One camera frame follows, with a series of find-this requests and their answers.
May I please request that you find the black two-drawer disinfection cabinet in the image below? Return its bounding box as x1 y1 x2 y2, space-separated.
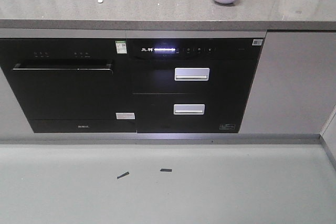
127 38 263 133

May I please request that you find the black tape strip right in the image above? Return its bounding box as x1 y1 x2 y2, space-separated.
160 168 173 172

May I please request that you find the black tape strip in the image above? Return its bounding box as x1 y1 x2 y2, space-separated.
160 168 173 172
117 172 130 179

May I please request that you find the black tape strip left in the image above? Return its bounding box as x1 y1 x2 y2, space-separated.
117 172 130 179

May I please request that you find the black built-in dishwasher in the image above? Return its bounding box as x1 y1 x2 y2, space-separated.
1 38 136 133

